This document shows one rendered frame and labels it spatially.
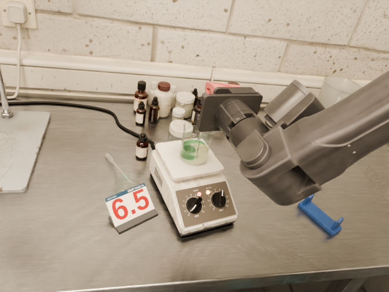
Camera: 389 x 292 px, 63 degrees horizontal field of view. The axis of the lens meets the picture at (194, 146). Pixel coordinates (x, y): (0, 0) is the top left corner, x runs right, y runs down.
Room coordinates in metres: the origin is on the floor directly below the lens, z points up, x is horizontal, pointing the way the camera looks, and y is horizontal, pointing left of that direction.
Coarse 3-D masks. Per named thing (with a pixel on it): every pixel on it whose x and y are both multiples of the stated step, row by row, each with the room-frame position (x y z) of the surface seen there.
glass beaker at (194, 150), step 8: (192, 120) 0.56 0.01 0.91; (184, 128) 0.53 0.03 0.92; (192, 128) 0.56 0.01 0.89; (184, 136) 0.52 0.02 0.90; (192, 136) 0.51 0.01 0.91; (200, 136) 0.51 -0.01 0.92; (208, 136) 0.52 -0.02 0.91; (184, 144) 0.52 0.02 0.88; (192, 144) 0.51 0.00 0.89; (200, 144) 0.51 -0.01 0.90; (208, 144) 0.52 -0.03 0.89; (184, 152) 0.52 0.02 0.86; (192, 152) 0.51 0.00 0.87; (200, 152) 0.51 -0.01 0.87; (184, 160) 0.51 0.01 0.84; (192, 160) 0.51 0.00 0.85; (200, 160) 0.51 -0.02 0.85
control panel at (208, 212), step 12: (180, 192) 0.45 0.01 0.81; (192, 192) 0.46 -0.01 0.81; (204, 192) 0.47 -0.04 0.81; (228, 192) 0.49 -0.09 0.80; (180, 204) 0.43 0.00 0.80; (204, 204) 0.45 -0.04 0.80; (228, 204) 0.47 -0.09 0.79; (192, 216) 0.42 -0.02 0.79; (204, 216) 0.43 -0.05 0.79; (216, 216) 0.44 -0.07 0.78; (228, 216) 0.45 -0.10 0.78
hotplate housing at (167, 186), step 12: (156, 156) 0.54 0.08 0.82; (156, 168) 0.52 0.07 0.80; (156, 180) 0.51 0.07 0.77; (168, 180) 0.47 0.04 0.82; (192, 180) 0.49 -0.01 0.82; (204, 180) 0.49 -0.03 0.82; (216, 180) 0.50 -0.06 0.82; (168, 192) 0.46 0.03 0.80; (168, 204) 0.45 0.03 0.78; (180, 216) 0.41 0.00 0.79; (180, 228) 0.40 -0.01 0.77; (192, 228) 0.40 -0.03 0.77; (204, 228) 0.42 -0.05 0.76
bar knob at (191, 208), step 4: (188, 200) 0.44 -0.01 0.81; (192, 200) 0.44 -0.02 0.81; (196, 200) 0.44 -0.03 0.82; (200, 200) 0.44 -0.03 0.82; (188, 204) 0.43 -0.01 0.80; (192, 204) 0.44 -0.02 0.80; (196, 204) 0.43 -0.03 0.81; (200, 204) 0.44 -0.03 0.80; (188, 208) 0.43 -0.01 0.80; (192, 208) 0.42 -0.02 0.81; (196, 208) 0.43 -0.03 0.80; (200, 208) 0.44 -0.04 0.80; (192, 212) 0.42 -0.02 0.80; (196, 212) 0.43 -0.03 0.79
